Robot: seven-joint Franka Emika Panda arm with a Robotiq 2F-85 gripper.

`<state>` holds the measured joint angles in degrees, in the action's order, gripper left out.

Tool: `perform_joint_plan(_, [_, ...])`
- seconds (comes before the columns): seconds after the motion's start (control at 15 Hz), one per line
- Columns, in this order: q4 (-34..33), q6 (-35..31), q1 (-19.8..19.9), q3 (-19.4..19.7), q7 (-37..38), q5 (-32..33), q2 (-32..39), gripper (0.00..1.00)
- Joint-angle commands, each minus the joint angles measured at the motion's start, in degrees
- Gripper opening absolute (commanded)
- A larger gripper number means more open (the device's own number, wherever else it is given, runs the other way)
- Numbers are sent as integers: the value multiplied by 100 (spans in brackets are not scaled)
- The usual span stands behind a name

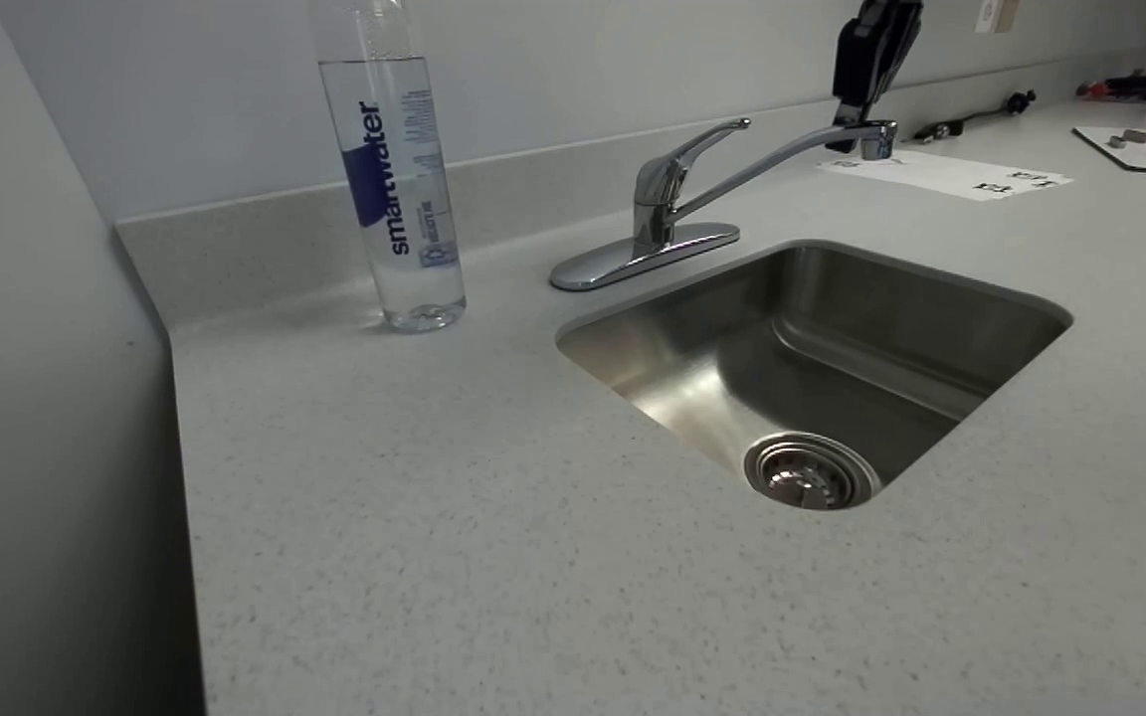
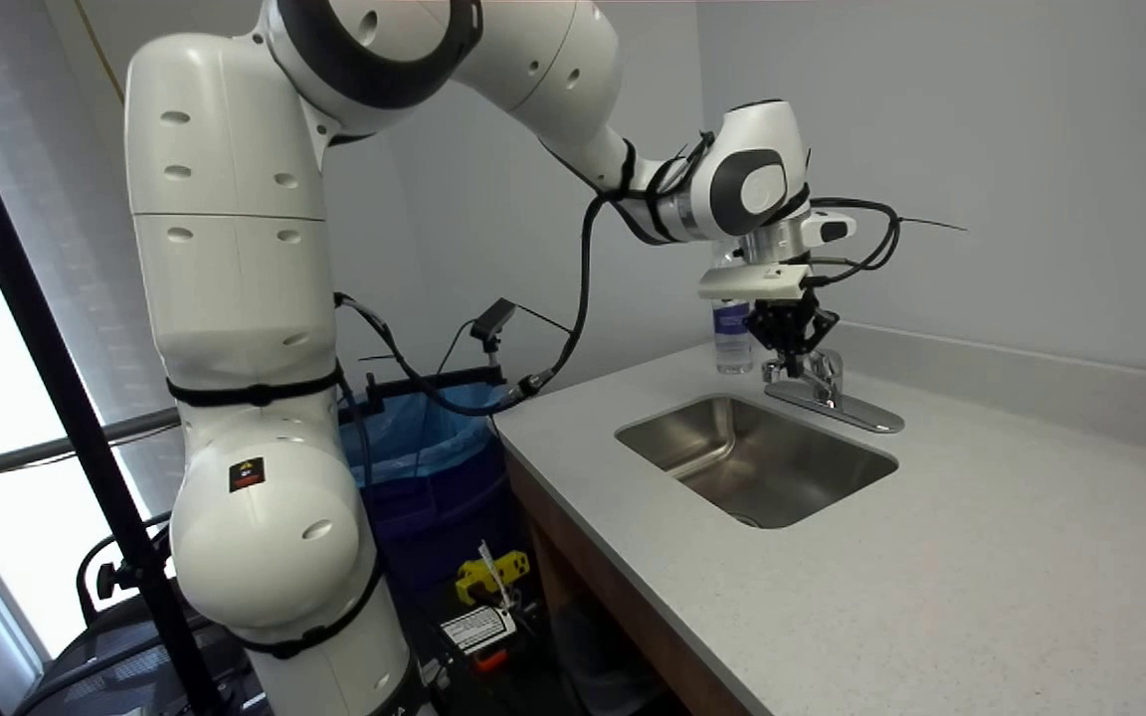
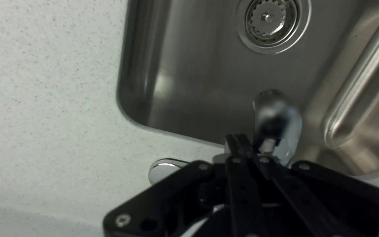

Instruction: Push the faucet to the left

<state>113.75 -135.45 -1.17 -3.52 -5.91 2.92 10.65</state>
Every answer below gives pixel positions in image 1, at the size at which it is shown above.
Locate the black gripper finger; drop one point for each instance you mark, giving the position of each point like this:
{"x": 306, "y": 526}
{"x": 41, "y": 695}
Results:
{"x": 857, "y": 59}
{"x": 894, "y": 42}

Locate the chrome sink faucet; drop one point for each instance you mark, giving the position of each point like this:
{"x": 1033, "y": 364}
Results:
{"x": 658, "y": 199}

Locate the long black hand tool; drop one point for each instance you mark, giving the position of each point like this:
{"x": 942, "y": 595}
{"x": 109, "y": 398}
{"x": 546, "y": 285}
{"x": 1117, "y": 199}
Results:
{"x": 974, "y": 118}

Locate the printed white paper sheet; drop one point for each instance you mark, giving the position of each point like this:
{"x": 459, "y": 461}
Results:
{"x": 943, "y": 171}

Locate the stainless steel sink basin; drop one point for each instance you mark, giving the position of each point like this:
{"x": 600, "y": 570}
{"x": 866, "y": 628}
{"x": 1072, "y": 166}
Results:
{"x": 866, "y": 343}

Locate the metal sink drain strainer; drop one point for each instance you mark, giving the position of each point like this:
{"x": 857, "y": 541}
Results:
{"x": 804, "y": 474}

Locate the clear plastic water bottle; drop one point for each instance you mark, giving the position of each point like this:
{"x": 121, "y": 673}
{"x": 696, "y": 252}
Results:
{"x": 397, "y": 199}

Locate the white wall outlet plate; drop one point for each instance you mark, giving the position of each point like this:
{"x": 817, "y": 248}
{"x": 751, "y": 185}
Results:
{"x": 995, "y": 14}

